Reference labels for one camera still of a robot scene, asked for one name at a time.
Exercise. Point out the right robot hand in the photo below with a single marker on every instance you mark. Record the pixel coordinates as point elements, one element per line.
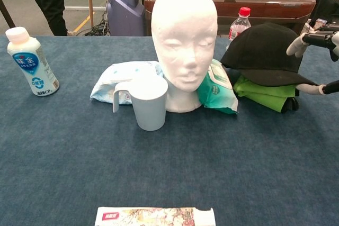
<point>317,38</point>

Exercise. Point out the black baseball cap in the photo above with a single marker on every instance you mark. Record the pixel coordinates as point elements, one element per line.
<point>262,51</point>

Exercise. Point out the blue-purple robot base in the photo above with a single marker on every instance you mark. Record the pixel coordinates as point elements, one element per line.
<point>124,6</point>

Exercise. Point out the white foam mannequin head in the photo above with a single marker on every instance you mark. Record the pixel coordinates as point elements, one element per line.
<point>182,25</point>

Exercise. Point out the white plastic basket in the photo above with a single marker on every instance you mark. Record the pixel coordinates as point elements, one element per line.
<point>307,28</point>

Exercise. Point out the small milk carton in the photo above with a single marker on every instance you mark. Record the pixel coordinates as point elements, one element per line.
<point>321,22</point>

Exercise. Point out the black fabric bag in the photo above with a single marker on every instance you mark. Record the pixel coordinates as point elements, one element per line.
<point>327,7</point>

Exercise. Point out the brown mahjong table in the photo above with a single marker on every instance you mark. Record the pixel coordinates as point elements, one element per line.
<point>265,6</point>

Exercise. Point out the green microfiber cloth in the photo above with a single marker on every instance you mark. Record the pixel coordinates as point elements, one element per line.
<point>265,93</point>

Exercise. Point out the clear water bottle red cap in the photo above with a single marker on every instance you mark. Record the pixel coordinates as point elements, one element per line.
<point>239,23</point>

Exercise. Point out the green wet wipes pack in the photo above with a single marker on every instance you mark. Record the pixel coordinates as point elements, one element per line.
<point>218,91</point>

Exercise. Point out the light blue wet wipes pack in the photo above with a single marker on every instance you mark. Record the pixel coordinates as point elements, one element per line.
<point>124,72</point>

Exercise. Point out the white floral toothpaste tube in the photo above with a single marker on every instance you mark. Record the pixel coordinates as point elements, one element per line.
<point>153,216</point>

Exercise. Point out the blue table cover mat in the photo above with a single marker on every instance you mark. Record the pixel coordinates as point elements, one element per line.
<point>79,157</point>

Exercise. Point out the white yogurt drink bottle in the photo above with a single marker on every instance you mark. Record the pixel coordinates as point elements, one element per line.
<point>31,62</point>

